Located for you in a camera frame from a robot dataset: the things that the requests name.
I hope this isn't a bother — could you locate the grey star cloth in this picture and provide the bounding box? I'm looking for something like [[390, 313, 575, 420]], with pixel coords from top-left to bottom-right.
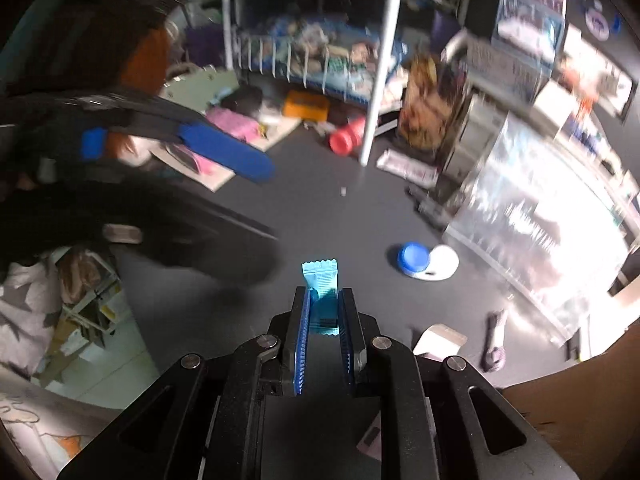
[[0, 260, 67, 377]]

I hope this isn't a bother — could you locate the white jar with blue lid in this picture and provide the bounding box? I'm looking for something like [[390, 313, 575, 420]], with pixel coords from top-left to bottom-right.
[[397, 242, 460, 281]]

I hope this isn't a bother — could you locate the pink pouch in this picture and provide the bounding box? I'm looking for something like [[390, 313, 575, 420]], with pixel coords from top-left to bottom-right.
[[207, 107, 261, 144]]

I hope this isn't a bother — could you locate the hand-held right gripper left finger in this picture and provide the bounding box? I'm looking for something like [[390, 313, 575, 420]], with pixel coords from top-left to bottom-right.
[[57, 285, 313, 480]]

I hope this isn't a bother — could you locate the red bottle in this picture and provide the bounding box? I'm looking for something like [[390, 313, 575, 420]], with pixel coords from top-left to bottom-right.
[[328, 115, 369, 155]]

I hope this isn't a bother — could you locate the brown cardboard box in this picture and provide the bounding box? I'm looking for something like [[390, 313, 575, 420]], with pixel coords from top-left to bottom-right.
[[500, 345, 640, 480]]

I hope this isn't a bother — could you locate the black clip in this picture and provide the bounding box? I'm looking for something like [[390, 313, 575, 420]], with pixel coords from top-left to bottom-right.
[[407, 187, 454, 226]]

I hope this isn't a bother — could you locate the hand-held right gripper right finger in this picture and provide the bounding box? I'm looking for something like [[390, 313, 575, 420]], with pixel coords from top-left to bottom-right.
[[339, 288, 582, 480]]

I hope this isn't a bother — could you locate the printed blanket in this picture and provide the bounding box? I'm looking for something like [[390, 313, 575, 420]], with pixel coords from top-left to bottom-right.
[[0, 365, 117, 480]]

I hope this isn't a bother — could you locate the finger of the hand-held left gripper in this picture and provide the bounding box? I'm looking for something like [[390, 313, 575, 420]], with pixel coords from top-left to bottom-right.
[[70, 92, 276, 184], [100, 185, 281, 287]]

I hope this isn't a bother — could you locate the teal snack packet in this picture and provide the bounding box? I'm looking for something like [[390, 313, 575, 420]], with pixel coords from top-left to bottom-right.
[[300, 258, 341, 336]]

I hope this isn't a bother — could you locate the small white carton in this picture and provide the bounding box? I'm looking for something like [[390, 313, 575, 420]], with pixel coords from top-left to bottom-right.
[[412, 324, 469, 361]]

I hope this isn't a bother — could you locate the translucent storage box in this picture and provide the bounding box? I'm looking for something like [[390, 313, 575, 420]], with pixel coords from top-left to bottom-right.
[[442, 112, 632, 347]]

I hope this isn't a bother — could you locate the white wire rack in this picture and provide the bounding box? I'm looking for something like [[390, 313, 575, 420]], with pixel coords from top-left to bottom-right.
[[220, 0, 476, 167]]

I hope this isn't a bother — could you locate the brown printed bag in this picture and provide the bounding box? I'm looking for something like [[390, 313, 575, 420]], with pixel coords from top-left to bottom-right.
[[397, 54, 469, 151]]

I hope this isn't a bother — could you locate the blue cartoon storage box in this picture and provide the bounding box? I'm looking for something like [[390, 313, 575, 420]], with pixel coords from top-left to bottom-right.
[[492, 0, 564, 66]]

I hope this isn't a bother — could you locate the orange box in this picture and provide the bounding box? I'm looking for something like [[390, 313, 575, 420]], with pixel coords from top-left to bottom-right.
[[282, 90, 331, 122]]

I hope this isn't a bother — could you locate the silver printed packet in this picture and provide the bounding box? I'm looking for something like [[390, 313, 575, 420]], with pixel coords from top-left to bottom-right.
[[375, 148, 439, 186]]

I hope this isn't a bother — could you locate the pink printed card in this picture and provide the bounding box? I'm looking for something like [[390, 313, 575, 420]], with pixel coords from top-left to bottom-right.
[[150, 139, 237, 194]]

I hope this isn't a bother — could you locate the pale green board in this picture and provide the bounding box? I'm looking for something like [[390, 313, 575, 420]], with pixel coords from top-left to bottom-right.
[[159, 69, 241, 111]]

